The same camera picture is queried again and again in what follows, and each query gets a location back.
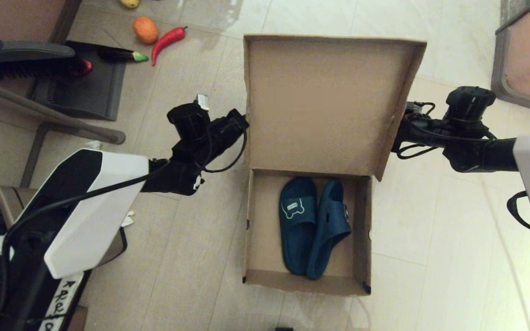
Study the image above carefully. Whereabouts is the plain brown cardboard carton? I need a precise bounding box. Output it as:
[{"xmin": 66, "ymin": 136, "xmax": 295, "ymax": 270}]
[{"xmin": 65, "ymin": 306, "xmax": 88, "ymax": 331}]

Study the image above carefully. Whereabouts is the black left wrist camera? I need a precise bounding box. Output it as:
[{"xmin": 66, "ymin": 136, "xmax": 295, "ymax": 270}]
[{"xmin": 167, "ymin": 102, "xmax": 211, "ymax": 143}]

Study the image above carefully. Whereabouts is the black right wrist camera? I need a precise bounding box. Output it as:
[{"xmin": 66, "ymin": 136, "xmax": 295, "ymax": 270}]
[{"xmin": 445, "ymin": 86, "xmax": 496, "ymax": 125}]

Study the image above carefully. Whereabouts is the dark purple toy eggplant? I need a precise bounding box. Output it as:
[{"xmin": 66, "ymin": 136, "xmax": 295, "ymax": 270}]
[{"xmin": 97, "ymin": 48, "xmax": 150, "ymax": 63}]

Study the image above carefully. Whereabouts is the brown plastic trash bin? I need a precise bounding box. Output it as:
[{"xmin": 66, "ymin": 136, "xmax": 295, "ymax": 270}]
[{"xmin": 0, "ymin": 186, "xmax": 127, "ymax": 309}]

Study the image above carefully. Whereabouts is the orange toy fruit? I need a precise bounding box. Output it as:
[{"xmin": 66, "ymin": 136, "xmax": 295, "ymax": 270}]
[{"xmin": 133, "ymin": 17, "xmax": 159, "ymax": 45}]

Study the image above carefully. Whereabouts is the brown cardboard shoe box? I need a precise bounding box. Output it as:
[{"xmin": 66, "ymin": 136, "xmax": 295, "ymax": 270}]
[{"xmin": 242, "ymin": 34, "xmax": 427, "ymax": 296}]

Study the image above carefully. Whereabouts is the brown metal furniture frame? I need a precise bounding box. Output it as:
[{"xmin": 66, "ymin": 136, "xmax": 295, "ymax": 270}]
[{"xmin": 0, "ymin": 73, "xmax": 126, "ymax": 189}]

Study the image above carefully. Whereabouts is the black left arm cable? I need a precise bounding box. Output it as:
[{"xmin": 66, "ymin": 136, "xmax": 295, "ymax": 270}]
[{"xmin": 0, "ymin": 126, "xmax": 248, "ymax": 295}]

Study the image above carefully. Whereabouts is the red toy chili pepper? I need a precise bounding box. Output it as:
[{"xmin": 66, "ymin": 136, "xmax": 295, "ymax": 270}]
[{"xmin": 151, "ymin": 27, "xmax": 187, "ymax": 67}]

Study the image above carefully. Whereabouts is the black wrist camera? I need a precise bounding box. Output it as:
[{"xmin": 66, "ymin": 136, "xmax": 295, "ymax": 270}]
[
  {"xmin": 167, "ymin": 102, "xmax": 211, "ymax": 143},
  {"xmin": 445, "ymin": 86, "xmax": 496, "ymax": 125}
]

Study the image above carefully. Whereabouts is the dark grey dustpan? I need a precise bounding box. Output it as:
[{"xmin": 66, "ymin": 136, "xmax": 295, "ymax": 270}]
[{"xmin": 28, "ymin": 41, "xmax": 127, "ymax": 122}]

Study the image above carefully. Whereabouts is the dark blue slipper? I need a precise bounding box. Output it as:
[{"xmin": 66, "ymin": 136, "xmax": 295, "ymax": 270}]
[
  {"xmin": 305, "ymin": 179, "xmax": 353, "ymax": 280},
  {"xmin": 279, "ymin": 177, "xmax": 318, "ymax": 276}
]

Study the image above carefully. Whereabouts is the black grey broom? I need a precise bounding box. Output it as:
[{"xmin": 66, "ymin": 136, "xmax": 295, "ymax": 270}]
[{"xmin": 0, "ymin": 21, "xmax": 78, "ymax": 81}]

